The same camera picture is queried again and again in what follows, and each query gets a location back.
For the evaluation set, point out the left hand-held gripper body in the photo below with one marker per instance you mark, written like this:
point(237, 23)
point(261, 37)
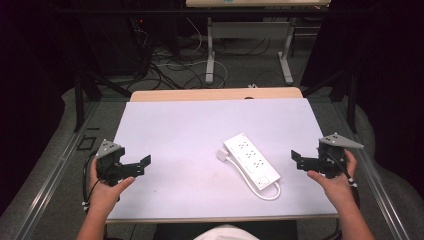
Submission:
point(111, 158)

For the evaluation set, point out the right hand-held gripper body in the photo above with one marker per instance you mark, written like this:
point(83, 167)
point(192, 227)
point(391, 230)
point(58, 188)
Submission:
point(333, 156)

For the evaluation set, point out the person's right hand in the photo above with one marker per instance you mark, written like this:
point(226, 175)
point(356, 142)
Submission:
point(338, 190)

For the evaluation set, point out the person's left hand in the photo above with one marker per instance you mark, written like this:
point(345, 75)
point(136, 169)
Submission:
point(101, 195)

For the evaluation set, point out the white table mat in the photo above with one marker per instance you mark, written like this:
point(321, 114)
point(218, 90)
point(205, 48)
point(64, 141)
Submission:
point(186, 150)

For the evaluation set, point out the white power strip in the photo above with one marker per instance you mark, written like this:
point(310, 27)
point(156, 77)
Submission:
point(251, 160)

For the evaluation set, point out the black metal stand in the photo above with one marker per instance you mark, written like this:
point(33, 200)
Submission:
point(79, 100)
point(351, 100)

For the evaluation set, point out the white plug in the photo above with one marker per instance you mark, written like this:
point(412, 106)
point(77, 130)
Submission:
point(222, 155)

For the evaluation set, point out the person's white shirt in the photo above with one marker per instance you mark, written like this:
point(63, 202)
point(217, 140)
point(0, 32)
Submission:
point(226, 233)

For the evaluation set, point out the black equipment cabinet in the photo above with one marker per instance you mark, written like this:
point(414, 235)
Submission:
point(113, 43)

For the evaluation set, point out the white metal-legged desk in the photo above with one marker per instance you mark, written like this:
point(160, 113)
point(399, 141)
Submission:
point(210, 50)

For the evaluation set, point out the aluminium floor rail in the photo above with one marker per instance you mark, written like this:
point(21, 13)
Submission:
point(380, 196)
point(50, 186)

